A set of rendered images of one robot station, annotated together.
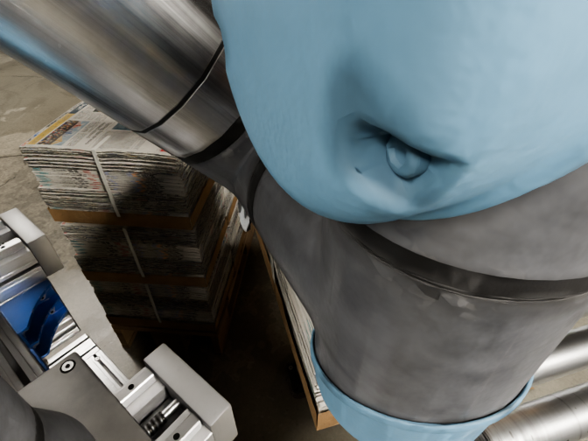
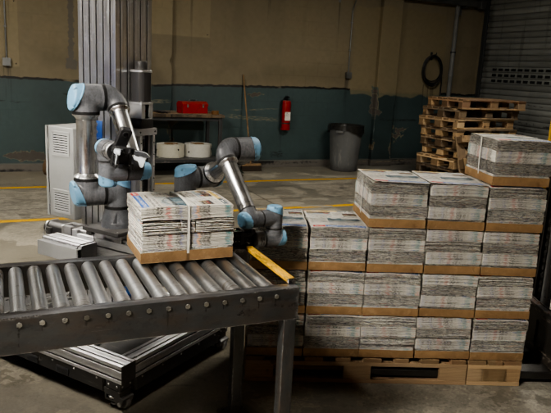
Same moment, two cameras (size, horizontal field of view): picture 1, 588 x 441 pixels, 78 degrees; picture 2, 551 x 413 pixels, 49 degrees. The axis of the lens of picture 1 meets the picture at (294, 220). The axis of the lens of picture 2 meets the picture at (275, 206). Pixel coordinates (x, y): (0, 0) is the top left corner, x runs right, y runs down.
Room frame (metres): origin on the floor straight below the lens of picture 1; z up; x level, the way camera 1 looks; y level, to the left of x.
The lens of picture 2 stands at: (0.40, -2.59, 1.56)
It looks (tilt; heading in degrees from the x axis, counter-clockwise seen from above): 12 degrees down; 81
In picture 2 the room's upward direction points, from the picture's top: 3 degrees clockwise
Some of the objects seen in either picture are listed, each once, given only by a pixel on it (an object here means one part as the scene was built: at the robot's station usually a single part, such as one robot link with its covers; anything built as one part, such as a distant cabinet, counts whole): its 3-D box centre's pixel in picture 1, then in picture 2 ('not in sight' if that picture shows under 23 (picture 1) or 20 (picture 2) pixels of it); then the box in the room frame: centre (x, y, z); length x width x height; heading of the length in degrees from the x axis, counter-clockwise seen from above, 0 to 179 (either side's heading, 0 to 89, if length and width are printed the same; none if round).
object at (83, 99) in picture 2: not in sight; (87, 146); (-0.03, 0.19, 1.19); 0.15 x 0.12 x 0.55; 26
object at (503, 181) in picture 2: not in sight; (493, 260); (2.03, 0.34, 0.63); 0.38 x 0.29 x 0.97; 85
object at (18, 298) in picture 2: not in sight; (16, 293); (-0.16, -0.53, 0.77); 0.47 x 0.05 x 0.05; 106
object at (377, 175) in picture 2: not in sight; (392, 175); (1.44, 0.38, 1.06); 0.37 x 0.29 x 0.01; 86
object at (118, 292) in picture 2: not in sight; (114, 284); (0.15, -0.44, 0.77); 0.47 x 0.05 x 0.05; 106
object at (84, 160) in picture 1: (199, 171); (355, 294); (1.31, 0.40, 0.42); 1.17 x 0.39 x 0.83; 175
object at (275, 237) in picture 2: not in sight; (274, 237); (0.81, 0.11, 0.81); 0.11 x 0.08 x 0.09; 16
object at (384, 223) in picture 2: not in sight; (387, 214); (1.44, 0.39, 0.86); 0.38 x 0.29 x 0.04; 86
